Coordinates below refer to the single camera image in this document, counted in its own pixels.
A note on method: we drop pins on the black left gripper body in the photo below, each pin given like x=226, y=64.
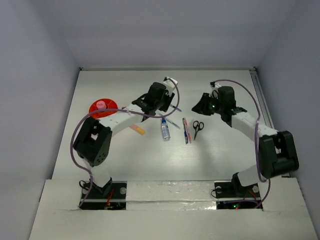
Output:
x=164, y=103

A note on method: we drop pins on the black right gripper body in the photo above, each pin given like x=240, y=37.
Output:
x=213, y=105

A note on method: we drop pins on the dark blue gel pen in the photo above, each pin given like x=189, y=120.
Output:
x=175, y=107

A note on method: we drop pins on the clear spray bottle blue cap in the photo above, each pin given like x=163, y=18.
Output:
x=165, y=130

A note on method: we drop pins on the pink patterned tube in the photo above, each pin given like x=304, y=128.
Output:
x=101, y=105

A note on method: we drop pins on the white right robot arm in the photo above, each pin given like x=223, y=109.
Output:
x=275, y=151

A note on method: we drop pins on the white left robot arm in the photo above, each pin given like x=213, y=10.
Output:
x=92, y=137

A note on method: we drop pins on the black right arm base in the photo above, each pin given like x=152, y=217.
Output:
x=228, y=196

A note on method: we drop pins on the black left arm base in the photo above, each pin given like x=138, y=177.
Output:
x=110, y=197

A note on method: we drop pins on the clear blue gel pen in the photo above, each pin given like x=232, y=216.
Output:
x=169, y=121

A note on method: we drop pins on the blue ballpoint pen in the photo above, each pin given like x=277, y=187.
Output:
x=185, y=131

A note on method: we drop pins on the red gel pen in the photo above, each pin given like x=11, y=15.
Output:
x=187, y=131

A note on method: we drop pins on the yellow pink glue stick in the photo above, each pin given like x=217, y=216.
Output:
x=137, y=129

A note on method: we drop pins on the orange round organizer container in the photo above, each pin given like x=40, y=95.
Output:
x=97, y=114

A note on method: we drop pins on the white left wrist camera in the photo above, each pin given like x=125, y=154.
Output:
x=170, y=83

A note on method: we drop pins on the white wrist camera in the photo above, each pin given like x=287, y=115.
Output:
x=214, y=85
x=170, y=83

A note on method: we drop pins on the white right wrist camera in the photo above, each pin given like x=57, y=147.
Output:
x=214, y=85

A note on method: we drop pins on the black handled scissors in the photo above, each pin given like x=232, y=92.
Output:
x=197, y=126

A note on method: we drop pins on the aluminium rail on right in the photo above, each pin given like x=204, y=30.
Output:
x=265, y=113

